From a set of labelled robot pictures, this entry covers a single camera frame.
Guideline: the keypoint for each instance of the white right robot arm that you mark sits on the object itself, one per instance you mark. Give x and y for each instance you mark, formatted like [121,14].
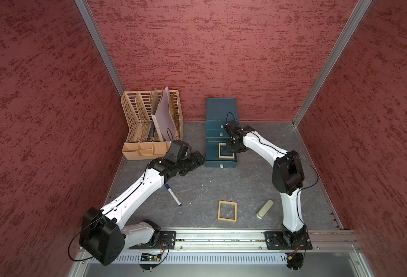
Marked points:
[287,176]

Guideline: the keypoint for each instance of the aluminium right corner post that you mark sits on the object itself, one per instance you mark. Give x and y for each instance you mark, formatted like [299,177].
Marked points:
[351,25]

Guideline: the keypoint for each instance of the aluminium corner post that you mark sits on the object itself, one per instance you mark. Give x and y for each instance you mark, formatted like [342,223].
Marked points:
[94,31]
[351,25]

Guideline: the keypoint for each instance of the aluminium front rail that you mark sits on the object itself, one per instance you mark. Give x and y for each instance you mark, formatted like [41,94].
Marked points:
[237,253]

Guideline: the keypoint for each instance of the left controller board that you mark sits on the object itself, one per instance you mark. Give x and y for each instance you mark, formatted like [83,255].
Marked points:
[151,258]

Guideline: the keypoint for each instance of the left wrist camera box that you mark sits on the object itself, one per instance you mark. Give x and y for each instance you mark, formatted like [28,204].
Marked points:
[179,150]

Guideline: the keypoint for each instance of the aluminium left corner post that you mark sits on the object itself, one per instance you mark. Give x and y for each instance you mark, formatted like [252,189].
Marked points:
[94,31]

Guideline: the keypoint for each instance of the brown printed cardboard sheet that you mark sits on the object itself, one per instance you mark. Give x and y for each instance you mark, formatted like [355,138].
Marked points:
[154,102]

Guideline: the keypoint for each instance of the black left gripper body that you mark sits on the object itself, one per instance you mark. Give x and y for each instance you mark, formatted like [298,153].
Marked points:
[188,164]

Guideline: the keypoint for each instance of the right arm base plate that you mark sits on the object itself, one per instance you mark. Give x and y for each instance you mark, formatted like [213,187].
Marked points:
[284,240]

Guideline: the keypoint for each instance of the large tan brooch box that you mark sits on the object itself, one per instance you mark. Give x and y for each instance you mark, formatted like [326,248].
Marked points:
[223,152]
[227,211]

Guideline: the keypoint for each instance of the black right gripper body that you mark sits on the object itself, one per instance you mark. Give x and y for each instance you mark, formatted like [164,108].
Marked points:
[232,146]

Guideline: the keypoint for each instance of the lilac plastic folder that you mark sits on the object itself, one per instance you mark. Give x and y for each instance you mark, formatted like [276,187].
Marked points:
[164,118]

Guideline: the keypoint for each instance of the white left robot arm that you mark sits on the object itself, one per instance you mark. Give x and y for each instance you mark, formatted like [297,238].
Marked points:
[104,233]

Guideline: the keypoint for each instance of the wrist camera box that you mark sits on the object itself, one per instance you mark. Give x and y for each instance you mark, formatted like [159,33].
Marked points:
[179,150]
[231,127]

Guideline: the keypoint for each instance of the teal top drawer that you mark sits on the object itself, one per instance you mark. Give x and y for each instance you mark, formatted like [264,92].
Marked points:
[215,124]

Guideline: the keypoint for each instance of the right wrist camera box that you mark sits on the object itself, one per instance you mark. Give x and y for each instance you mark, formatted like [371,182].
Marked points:
[231,127]

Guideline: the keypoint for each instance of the teal stacked drawer cabinet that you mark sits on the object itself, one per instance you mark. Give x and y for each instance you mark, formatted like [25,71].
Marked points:
[222,109]

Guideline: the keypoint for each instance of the beige lattice file organizer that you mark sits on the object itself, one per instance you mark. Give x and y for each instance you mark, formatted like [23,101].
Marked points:
[144,141]

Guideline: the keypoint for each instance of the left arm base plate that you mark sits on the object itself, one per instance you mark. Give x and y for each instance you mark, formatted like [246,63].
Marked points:
[160,240]

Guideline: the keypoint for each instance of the blue white marker pen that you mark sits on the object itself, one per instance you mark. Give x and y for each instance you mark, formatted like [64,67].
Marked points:
[179,203]

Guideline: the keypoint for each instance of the beige oblong case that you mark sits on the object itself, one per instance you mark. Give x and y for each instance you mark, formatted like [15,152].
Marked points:
[264,209]

